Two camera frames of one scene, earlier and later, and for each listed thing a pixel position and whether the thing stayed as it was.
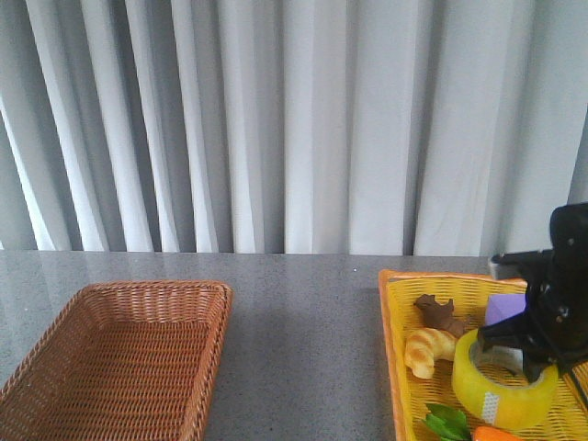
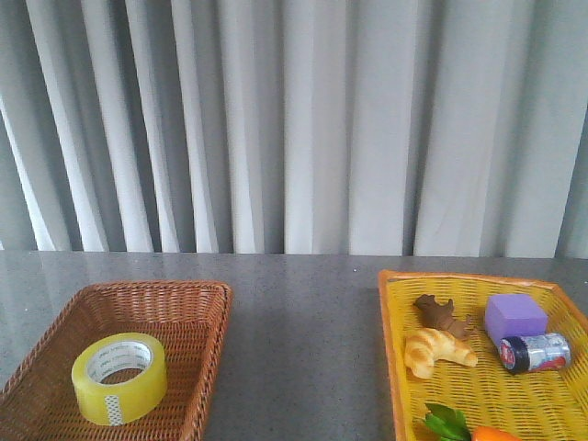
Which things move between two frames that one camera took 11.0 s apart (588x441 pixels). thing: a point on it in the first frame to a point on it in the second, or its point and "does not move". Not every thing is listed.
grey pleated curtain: [391, 128] does not move
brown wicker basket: [121, 361] does not move
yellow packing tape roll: [513, 408] to [119, 378]
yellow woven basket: [424, 318] does not move
